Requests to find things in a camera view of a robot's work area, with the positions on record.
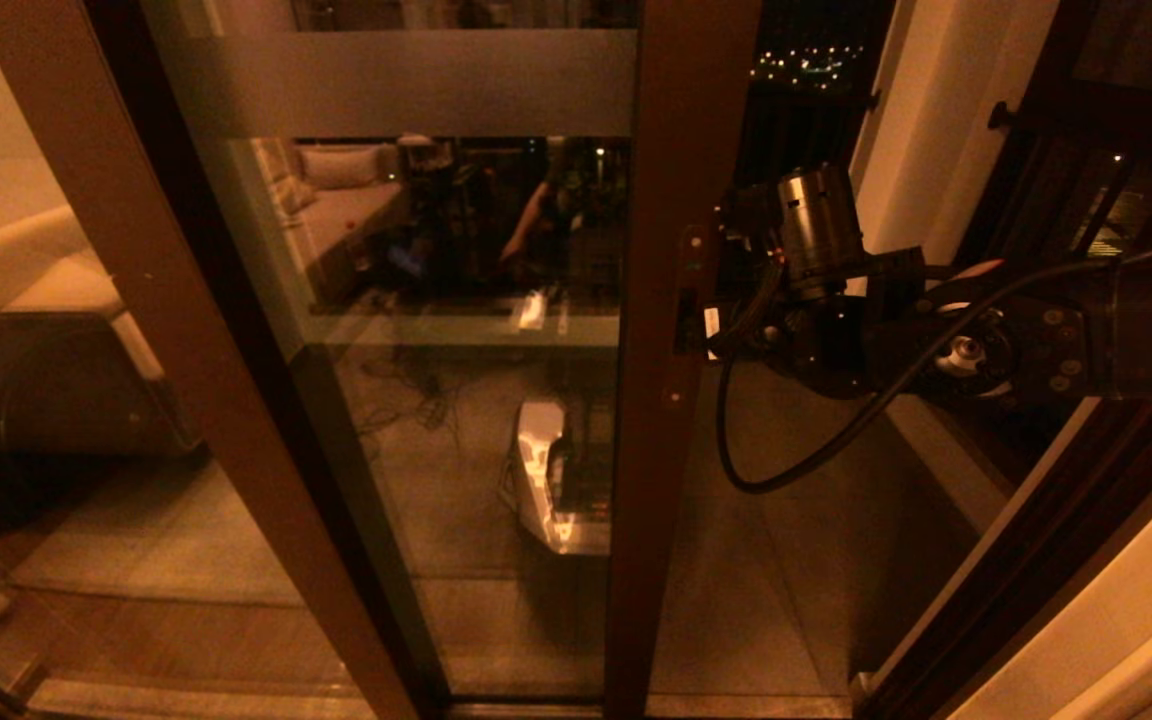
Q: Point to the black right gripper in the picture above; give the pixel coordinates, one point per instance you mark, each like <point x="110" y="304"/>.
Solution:
<point x="736" y="330"/>

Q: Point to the brown framed sliding glass door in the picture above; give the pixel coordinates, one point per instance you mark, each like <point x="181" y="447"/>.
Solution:
<point x="686" y="120"/>

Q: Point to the dark stone window sill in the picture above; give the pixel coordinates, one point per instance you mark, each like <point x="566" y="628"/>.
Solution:
<point x="946" y="460"/>

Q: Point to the dark brown door jamb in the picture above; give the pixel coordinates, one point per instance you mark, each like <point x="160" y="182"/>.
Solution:
<point x="1026" y="610"/>

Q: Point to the metal door floor track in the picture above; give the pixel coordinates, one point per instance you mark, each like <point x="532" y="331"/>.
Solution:
<point x="536" y="710"/>

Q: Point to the fixed brown door frame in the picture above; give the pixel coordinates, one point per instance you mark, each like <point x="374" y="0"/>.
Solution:
<point x="181" y="300"/>

